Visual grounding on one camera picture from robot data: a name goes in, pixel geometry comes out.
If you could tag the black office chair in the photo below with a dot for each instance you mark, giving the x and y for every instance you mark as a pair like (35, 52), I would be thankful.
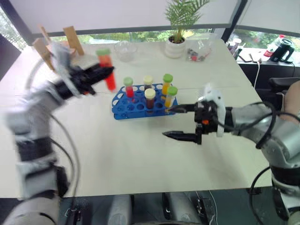
(279, 82)

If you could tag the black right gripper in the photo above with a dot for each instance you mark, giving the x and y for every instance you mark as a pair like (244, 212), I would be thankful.
(207, 117)

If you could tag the green palm plant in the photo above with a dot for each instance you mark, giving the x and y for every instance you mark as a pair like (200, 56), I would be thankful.
(182, 14)

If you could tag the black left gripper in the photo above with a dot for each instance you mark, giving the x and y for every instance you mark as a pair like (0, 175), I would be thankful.
(82, 78)

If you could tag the grey rounded shape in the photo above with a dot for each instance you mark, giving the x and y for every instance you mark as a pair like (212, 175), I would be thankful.
(120, 209)
(181, 208)

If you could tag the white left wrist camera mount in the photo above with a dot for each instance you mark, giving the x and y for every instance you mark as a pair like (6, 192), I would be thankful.
(61, 61)

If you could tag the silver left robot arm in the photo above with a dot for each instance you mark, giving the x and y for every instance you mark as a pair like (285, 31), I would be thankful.
(30, 131)

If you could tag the black side cabinet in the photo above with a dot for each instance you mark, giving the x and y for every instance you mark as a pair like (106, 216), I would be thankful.
(274, 70)

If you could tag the white ribbed plant pot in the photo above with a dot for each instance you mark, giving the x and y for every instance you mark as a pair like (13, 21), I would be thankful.
(174, 49)

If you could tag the yellow test tube green cap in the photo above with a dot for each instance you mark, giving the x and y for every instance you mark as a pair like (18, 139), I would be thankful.
(170, 98)

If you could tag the clear plastic bag with items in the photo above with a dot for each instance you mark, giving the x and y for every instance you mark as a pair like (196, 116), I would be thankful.
(206, 47)

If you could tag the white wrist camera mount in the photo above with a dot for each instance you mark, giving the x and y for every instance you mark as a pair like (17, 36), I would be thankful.
(213, 95)
(61, 61)

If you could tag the red test tube green cap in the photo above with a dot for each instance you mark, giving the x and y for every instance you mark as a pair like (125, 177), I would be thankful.
(129, 90)
(110, 82)

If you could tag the small coloured parts pile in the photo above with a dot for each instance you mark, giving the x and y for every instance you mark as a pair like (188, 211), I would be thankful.
(195, 56)

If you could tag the blue test tube rack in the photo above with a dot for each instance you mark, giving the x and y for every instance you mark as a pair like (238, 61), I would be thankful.
(140, 106)

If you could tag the beige bystander knee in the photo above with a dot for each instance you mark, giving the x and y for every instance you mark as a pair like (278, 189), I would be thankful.
(293, 100)

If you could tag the black electric kettle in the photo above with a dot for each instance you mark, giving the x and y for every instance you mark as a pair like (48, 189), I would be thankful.
(282, 50)

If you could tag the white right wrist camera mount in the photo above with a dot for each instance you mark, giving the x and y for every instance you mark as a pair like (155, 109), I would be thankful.
(213, 95)

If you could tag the wooden peg stand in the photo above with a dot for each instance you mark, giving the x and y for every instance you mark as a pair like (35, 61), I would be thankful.
(72, 39)

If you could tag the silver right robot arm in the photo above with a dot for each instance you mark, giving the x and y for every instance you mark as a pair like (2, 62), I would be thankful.
(289, 140)

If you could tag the orange test tube green cap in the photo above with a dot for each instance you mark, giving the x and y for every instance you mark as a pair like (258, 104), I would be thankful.
(167, 85)

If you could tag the clear glass bowl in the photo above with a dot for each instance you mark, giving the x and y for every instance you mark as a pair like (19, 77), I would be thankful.
(125, 50)

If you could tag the dark test tube cream cap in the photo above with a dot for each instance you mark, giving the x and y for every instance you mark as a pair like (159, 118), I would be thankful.
(150, 100)
(148, 80)

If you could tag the red capped bottle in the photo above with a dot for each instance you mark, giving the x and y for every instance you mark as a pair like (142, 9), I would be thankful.
(272, 48)

